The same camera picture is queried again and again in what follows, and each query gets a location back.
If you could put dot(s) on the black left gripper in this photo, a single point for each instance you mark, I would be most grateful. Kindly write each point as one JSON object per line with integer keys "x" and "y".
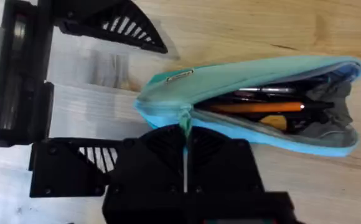
{"x": 21, "y": 93}

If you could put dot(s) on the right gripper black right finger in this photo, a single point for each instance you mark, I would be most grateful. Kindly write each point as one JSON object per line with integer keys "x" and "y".
{"x": 221, "y": 165}

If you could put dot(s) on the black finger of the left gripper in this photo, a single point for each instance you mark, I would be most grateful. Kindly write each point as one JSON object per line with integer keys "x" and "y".
{"x": 65, "y": 174}
{"x": 118, "y": 15}

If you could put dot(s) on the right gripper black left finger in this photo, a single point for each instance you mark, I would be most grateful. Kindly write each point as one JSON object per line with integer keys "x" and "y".
{"x": 149, "y": 165}

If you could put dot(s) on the teal blue zip pencil bag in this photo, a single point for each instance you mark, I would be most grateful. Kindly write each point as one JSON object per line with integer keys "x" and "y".
{"x": 230, "y": 81}

